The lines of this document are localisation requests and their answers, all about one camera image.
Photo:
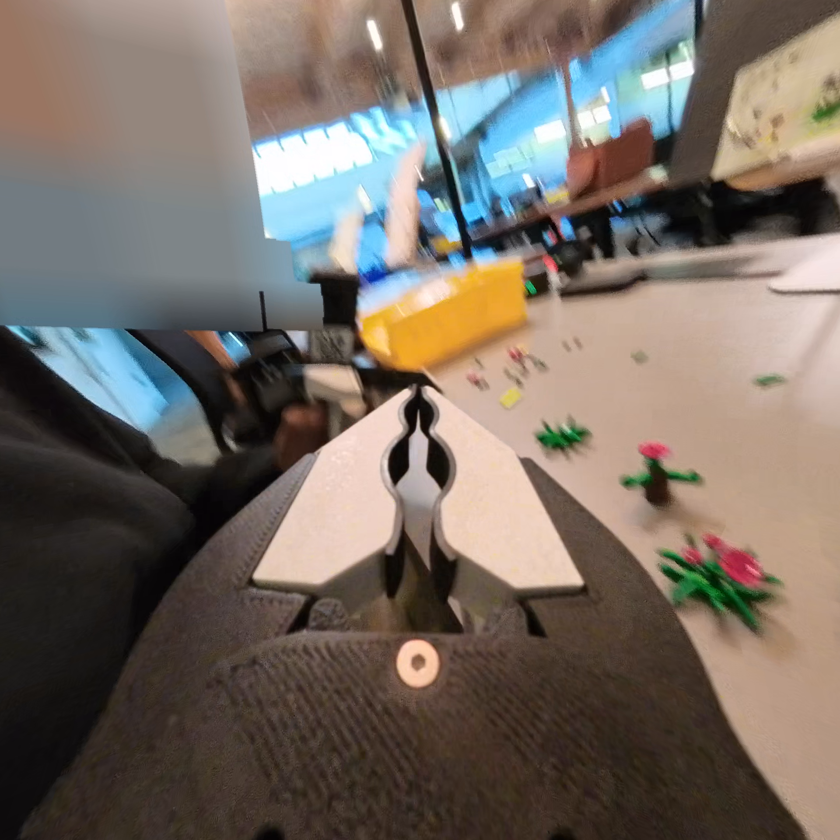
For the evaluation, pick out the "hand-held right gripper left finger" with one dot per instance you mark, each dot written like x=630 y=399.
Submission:
x=328 y=525

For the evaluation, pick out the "single green toy leaf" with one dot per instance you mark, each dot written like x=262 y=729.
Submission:
x=769 y=380

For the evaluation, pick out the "tall cardboard sign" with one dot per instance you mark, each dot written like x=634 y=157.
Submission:
x=405 y=203

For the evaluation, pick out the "person's left forearm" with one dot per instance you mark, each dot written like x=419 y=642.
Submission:
x=229 y=479

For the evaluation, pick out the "yellow storage bin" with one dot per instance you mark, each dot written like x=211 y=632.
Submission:
x=446 y=321

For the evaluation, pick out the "white printed board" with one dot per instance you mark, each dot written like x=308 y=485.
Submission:
x=774 y=111

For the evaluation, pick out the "person's left hand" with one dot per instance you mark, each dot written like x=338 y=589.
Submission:
x=298 y=433

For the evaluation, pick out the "black box with green light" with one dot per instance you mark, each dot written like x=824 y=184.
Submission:
x=539 y=282

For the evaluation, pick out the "lime green flat toy brick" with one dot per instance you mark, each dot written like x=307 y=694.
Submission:
x=511 y=398

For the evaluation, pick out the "white flat device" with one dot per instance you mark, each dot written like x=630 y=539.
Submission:
x=810 y=272

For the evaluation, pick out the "green toy bush pink flowers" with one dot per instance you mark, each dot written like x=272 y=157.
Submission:
x=715 y=587

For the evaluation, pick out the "large green toy leaf plant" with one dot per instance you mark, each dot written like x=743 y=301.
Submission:
x=561 y=436

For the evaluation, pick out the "scattered small toy pieces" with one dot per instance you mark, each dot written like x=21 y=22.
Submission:
x=516 y=354

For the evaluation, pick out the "black flat pad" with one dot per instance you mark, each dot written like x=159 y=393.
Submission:
x=610 y=281

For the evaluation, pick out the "short cardboard sign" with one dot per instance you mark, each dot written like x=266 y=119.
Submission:
x=346 y=239

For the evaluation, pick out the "toy flower in brown pot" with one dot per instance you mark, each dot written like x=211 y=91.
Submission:
x=656 y=489

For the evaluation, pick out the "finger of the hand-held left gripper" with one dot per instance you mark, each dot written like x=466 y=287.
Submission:
x=331 y=384

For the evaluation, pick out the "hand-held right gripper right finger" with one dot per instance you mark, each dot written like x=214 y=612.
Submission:
x=512 y=525

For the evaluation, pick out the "black metal pole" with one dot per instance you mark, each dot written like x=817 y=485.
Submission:
x=438 y=131

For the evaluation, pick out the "brown cardboard box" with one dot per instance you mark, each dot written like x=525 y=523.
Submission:
x=610 y=157

